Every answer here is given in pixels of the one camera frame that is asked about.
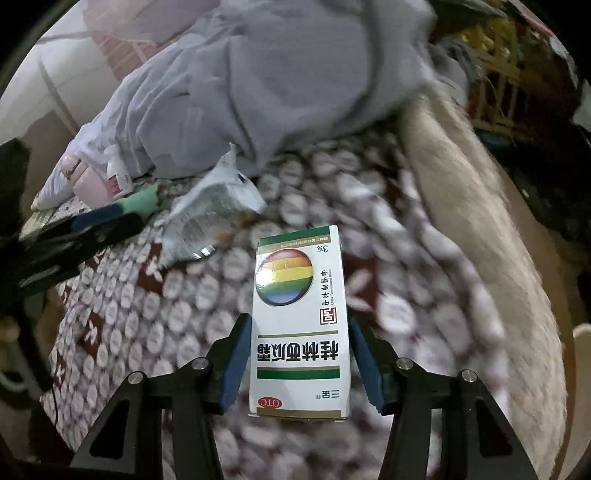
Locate green cloth strip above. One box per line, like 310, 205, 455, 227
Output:
116, 186, 161, 219

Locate pink and white bottle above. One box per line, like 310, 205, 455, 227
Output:
69, 147, 136, 209

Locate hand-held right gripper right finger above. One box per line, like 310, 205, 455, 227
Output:
348, 318, 539, 480

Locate crumpled foil wrapper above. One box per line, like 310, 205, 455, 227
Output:
159, 143, 269, 271

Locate white medicine box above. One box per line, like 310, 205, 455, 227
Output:
248, 224, 352, 421

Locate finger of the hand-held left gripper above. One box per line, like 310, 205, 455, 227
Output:
21, 203, 145, 259
17, 240, 100, 289

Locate brown patterned blanket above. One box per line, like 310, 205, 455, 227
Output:
39, 129, 509, 480

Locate wooden baby crib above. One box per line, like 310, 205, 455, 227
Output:
434, 18, 579, 139

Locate grey garment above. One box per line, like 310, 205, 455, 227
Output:
69, 0, 468, 182

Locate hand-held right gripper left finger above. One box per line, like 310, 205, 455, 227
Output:
69, 314, 254, 480

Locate beige fluffy blanket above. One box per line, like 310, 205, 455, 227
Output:
401, 88, 570, 480

